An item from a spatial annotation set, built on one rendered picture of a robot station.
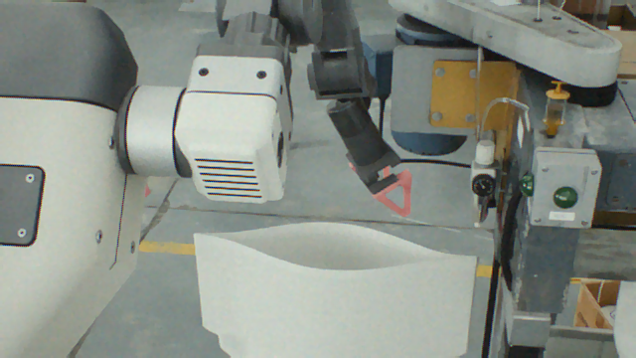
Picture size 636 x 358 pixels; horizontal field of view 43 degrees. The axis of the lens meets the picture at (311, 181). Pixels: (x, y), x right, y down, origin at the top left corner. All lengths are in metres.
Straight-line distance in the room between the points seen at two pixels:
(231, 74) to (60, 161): 0.18
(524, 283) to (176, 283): 2.05
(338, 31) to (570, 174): 0.38
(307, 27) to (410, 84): 0.58
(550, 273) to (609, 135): 0.21
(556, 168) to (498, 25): 0.31
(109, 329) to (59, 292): 2.13
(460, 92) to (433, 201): 2.13
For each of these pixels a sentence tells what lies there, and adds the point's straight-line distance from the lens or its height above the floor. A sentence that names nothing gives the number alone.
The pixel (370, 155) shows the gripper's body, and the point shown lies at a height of 1.22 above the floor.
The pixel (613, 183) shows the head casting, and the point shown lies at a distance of 1.10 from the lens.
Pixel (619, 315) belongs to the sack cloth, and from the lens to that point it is 1.44.
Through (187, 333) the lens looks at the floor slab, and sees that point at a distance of 2.83.
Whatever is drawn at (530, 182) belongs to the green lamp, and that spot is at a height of 1.30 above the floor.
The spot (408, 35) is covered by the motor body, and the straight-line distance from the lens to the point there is 1.46.
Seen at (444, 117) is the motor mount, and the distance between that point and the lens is 1.45.
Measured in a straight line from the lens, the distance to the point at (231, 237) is 1.38.
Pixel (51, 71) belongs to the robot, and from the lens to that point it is 0.80.
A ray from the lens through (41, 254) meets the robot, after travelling 0.76.
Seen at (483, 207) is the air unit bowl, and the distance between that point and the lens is 1.34.
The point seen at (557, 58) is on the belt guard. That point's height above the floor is 1.39.
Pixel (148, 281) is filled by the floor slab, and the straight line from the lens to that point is 3.09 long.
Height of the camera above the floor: 1.79
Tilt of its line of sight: 29 degrees down
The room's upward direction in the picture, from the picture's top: 1 degrees counter-clockwise
